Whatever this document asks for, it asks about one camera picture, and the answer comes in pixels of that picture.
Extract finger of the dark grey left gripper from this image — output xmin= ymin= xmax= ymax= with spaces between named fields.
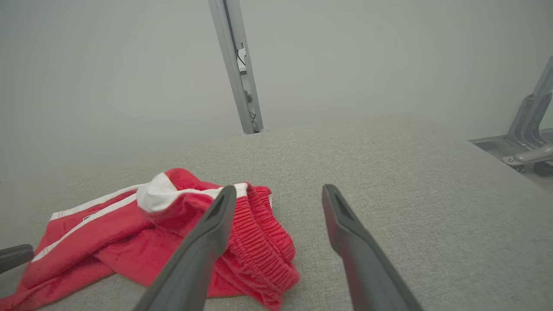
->
xmin=0 ymin=244 xmax=35 ymax=274

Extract grey metal frame bracket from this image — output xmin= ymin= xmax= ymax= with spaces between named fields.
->
xmin=468 ymin=56 xmax=553 ymax=177

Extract grey aluminium partition post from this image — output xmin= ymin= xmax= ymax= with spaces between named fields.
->
xmin=208 ymin=0 xmax=269 ymax=135

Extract red mesh basketball shorts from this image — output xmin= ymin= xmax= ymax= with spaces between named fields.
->
xmin=0 ymin=168 xmax=301 ymax=311

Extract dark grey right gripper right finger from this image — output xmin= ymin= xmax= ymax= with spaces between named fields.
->
xmin=321 ymin=184 xmax=424 ymax=311

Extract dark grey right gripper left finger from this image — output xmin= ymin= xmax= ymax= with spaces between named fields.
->
xmin=134 ymin=185 xmax=237 ymax=311

